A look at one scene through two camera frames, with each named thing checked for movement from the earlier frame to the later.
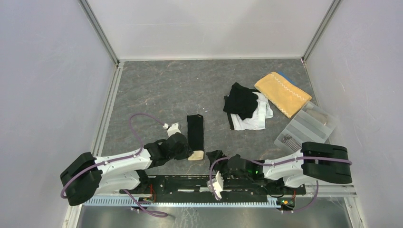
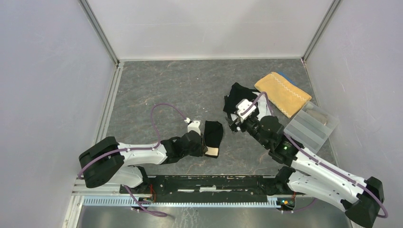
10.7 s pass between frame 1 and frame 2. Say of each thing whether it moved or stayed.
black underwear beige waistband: moved
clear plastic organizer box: stayed
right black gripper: moved
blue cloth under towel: stayed
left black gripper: stayed
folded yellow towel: stayed
